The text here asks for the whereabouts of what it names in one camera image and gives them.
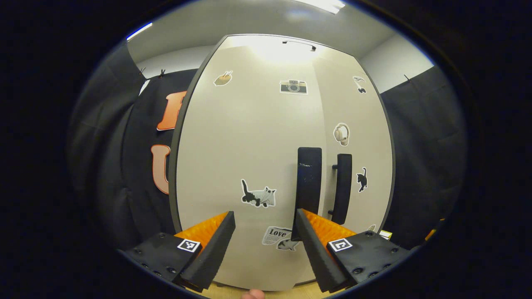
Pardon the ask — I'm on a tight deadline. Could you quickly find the black backdrop cloth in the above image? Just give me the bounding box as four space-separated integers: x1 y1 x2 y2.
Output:
69 42 198 250
380 66 468 250

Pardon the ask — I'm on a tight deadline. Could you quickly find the white shoe cabinet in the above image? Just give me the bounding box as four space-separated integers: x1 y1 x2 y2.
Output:
168 33 395 291

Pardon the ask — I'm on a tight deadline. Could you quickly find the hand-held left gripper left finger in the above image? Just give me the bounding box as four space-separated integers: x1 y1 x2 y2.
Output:
118 211 236 293

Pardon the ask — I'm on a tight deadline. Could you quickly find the silver cabinet drawer handle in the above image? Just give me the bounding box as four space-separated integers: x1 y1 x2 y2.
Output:
282 40 317 51

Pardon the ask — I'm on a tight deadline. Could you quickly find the white shoe cabinet door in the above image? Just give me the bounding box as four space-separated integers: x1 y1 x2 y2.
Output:
312 42 395 287
168 35 329 291

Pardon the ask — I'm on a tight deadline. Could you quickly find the slim black door handle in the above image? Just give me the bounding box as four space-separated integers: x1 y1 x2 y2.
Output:
328 154 353 225

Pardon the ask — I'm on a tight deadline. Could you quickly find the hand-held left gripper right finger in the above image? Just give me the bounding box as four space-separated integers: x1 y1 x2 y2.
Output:
296 208 412 293

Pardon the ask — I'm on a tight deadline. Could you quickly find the wide black door handle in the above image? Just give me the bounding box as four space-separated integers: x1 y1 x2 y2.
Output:
291 147 323 242

